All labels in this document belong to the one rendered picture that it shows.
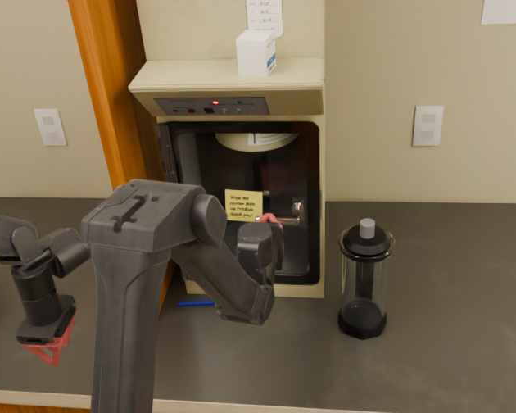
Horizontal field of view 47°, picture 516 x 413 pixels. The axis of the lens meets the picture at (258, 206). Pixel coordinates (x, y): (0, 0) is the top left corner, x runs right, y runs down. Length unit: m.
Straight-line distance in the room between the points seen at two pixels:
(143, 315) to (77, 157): 1.27
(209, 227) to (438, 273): 0.93
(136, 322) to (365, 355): 0.76
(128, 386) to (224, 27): 0.67
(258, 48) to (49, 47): 0.82
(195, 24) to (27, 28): 0.71
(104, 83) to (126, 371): 0.60
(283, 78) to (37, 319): 0.56
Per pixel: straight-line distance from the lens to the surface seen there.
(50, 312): 1.03
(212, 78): 1.00
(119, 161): 1.12
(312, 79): 0.97
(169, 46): 1.09
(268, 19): 1.04
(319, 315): 1.33
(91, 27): 1.02
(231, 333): 1.30
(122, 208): 0.58
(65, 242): 1.03
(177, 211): 0.57
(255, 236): 0.96
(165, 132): 1.15
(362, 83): 1.55
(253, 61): 0.98
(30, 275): 0.99
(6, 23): 1.71
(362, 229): 1.14
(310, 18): 1.04
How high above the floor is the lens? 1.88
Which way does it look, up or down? 34 degrees down
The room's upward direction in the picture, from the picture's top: 4 degrees counter-clockwise
